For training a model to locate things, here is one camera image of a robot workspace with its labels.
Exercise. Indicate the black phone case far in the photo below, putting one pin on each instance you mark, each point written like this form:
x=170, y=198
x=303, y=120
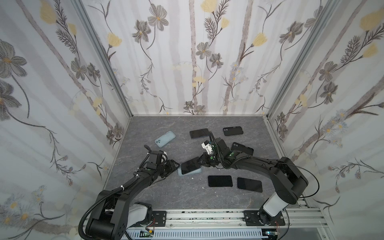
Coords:
x=233, y=131

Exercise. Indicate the black phone case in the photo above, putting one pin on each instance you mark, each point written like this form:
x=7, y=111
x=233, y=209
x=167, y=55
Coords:
x=233, y=131
x=242, y=148

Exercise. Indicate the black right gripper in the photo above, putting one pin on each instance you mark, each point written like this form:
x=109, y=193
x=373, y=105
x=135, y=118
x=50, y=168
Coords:
x=202, y=160

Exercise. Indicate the blue phone black screen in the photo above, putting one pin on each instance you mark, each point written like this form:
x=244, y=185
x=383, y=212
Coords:
x=190, y=166

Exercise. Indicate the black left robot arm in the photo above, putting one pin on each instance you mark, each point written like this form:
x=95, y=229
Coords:
x=107, y=218

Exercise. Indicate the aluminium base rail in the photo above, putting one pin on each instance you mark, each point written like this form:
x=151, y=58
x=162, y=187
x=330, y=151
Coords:
x=302, y=223

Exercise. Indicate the purple cased phone right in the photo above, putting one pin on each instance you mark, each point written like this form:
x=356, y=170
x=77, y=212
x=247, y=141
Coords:
x=250, y=185

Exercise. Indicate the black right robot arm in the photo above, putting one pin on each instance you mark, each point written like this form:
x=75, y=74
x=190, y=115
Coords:
x=288, y=181

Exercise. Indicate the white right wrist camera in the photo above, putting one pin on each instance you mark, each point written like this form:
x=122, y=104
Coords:
x=208, y=147

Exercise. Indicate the purple cased phone left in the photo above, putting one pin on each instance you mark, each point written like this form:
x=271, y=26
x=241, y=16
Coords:
x=220, y=181

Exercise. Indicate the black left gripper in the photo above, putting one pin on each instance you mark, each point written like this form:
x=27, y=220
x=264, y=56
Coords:
x=171, y=166

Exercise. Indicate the purple cased phone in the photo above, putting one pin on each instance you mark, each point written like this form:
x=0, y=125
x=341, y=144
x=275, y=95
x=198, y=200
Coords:
x=250, y=185
x=220, y=181

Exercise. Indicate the light blue phone case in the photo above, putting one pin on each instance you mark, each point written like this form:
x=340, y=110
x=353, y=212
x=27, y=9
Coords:
x=192, y=172

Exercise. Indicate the black phone case near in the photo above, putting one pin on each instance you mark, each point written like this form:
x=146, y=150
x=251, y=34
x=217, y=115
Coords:
x=242, y=148

